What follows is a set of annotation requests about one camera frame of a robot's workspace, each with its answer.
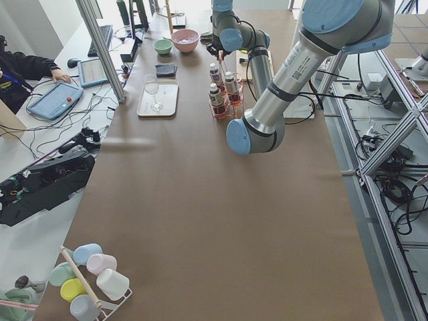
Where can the person at desk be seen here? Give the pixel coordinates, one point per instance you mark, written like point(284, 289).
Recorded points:
point(17, 68)

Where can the black computer monitor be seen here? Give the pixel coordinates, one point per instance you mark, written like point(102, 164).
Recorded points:
point(138, 20)

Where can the grey folded cloth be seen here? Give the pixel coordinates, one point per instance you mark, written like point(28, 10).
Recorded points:
point(166, 70)

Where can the aluminium frame post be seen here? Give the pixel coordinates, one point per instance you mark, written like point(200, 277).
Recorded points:
point(89, 18)

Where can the black computer mouse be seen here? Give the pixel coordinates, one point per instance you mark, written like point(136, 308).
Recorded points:
point(72, 62)

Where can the teach pendant tablet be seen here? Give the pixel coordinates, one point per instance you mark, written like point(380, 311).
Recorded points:
point(56, 101)
point(91, 73)

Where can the bamboo cutting board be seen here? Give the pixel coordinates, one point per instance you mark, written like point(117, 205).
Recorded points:
point(242, 65)

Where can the pink bowl of ice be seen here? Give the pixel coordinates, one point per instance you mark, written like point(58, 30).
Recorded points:
point(185, 40)

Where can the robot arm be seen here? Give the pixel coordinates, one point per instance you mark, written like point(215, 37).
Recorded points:
point(328, 28)
point(230, 33)

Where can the clear wine glass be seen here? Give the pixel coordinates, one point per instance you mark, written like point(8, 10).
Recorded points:
point(151, 86)

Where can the teach pendant tablet far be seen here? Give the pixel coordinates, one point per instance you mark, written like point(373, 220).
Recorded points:
point(91, 73)

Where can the wooden cup tree stand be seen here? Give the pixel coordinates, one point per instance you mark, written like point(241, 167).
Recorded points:
point(176, 20)

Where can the colourful cup rack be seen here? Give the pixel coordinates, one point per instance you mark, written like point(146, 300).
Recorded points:
point(89, 281)

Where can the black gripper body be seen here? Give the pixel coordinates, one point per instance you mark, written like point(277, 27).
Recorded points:
point(213, 49)

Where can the teach pendant tablet near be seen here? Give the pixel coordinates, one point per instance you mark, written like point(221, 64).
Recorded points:
point(56, 101)

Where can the suntory tea bottle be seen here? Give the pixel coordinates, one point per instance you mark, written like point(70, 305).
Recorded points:
point(216, 100)
point(232, 88)
point(215, 74)

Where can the cream rabbit tray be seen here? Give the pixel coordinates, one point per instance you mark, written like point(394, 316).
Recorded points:
point(167, 95)

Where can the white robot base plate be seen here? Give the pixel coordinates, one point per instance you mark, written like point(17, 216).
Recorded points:
point(301, 107)

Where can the copper wire bottle basket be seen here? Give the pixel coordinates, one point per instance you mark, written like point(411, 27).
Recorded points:
point(231, 111)

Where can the green ceramic bowl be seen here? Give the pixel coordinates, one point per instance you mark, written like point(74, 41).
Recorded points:
point(163, 46)

